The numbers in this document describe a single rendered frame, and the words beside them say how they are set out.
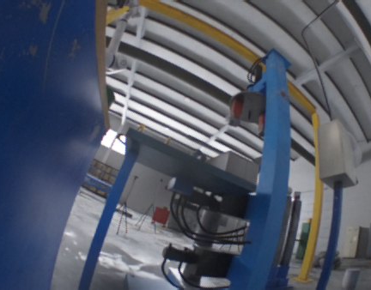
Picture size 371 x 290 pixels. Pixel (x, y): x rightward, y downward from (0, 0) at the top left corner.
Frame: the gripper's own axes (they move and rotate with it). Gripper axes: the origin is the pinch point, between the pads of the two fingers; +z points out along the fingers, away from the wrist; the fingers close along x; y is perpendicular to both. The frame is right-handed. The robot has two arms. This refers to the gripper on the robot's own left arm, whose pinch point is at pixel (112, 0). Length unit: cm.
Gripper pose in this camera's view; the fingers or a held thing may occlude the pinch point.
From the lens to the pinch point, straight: 153.3
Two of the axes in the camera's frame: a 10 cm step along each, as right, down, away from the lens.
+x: -4.5, 6.0, 6.6
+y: 8.4, 5.3, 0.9
